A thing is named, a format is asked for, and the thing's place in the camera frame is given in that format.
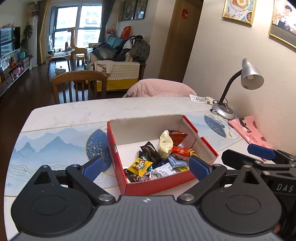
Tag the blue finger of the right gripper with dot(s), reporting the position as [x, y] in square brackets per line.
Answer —
[262, 152]

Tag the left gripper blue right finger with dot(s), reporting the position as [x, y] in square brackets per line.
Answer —
[209, 178]

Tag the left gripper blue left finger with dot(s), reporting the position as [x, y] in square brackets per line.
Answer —
[82, 178]

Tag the yellow snack packet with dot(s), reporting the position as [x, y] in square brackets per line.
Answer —
[182, 169]

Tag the red chinese snack packet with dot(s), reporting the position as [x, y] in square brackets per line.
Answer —
[182, 153]

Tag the light blue snack packet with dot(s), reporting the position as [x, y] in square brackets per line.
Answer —
[176, 163]

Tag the white blue milk candy packet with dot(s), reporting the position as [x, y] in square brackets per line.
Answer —
[164, 171]

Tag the dark red foil snack bag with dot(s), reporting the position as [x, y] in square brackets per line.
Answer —
[177, 137]

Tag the cream yellow pastry packet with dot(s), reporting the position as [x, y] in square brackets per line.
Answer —
[165, 145]

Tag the brown m&m candy bag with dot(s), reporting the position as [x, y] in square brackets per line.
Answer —
[132, 177]

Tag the black gold snack packet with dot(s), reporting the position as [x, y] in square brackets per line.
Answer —
[151, 154]

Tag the yellow black sesame packet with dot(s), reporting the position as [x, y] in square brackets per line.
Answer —
[140, 166]

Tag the person's right hand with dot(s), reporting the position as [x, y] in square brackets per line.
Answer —
[277, 228]

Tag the blue mountain table runner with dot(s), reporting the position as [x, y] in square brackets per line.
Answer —
[60, 147]

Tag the small paper packet on table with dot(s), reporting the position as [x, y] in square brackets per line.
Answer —
[204, 100]

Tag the silver desk lamp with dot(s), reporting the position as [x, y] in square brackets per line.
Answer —
[243, 82]

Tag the wooden dining chair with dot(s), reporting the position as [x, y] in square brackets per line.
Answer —
[78, 86]

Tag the pink cushion on chair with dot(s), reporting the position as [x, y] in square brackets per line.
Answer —
[159, 88]

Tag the sofa with white cover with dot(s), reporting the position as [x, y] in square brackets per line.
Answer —
[122, 60]

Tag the coffee table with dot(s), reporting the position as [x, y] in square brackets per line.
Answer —
[58, 56]

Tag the long tv console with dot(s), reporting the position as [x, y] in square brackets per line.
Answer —
[12, 74]

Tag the wooden door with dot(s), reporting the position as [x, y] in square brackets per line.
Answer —
[180, 40]

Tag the flat screen television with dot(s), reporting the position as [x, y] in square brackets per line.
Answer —
[10, 40]

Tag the cartoon picture frame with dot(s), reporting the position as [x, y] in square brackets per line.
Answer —
[283, 22]

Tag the food art picture frame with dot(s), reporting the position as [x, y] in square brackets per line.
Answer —
[239, 11]

